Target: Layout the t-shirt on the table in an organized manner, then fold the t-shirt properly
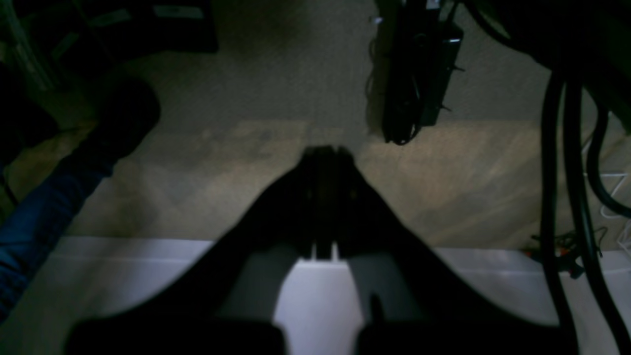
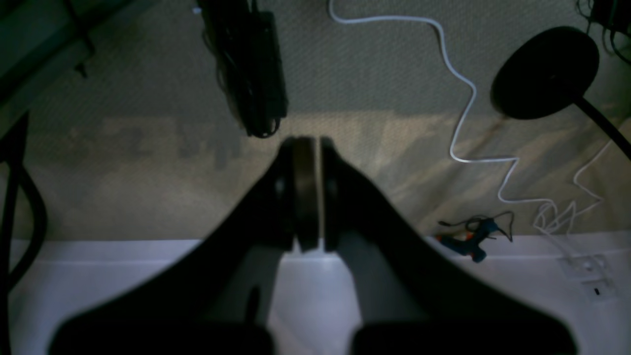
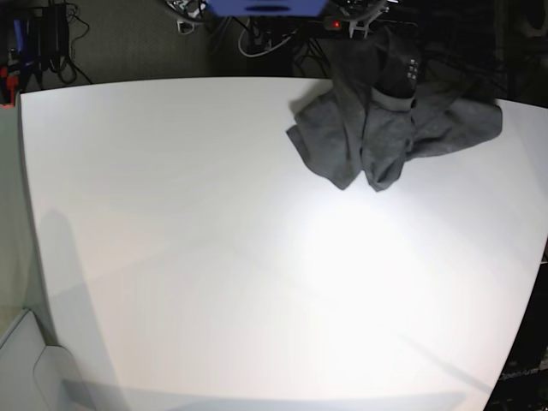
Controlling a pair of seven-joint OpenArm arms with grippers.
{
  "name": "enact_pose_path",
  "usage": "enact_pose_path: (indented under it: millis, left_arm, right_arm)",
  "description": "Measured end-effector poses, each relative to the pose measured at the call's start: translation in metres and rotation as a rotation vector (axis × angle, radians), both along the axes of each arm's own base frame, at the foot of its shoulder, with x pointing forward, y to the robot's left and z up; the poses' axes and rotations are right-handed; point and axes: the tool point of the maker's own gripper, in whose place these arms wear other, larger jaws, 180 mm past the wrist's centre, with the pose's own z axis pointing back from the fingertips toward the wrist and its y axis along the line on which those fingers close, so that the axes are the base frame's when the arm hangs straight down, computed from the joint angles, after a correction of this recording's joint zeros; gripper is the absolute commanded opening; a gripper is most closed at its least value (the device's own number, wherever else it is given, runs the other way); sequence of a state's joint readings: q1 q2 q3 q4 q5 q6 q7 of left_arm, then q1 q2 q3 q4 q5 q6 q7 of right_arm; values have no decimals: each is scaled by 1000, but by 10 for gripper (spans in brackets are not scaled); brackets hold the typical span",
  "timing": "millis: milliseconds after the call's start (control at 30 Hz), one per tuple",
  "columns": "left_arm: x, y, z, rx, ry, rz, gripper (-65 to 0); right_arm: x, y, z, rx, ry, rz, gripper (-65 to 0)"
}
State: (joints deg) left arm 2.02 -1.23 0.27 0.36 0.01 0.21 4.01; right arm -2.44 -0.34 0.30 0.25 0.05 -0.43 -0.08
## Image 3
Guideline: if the blue box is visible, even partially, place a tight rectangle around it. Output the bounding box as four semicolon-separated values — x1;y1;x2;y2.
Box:
209;0;327;16

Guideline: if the red clamp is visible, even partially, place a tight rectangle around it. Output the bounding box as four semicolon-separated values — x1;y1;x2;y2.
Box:
1;64;19;108

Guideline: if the white cable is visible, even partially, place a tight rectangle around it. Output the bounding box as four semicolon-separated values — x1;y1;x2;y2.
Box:
237;25;296;58

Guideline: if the black equipment with cables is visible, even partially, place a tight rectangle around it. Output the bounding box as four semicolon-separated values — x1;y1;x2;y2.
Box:
1;1;93;91

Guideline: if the dark grey t-shirt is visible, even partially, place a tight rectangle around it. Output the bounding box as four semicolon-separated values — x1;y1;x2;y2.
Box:
287;27;503;192

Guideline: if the black power strip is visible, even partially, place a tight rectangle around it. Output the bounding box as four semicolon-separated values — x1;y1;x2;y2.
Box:
299;16;419;36

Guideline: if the grey chair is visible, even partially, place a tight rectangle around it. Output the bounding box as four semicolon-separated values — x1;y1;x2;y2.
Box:
1;310;82;410

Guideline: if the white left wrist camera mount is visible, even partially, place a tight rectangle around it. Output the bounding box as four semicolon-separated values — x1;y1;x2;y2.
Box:
348;7;384;39

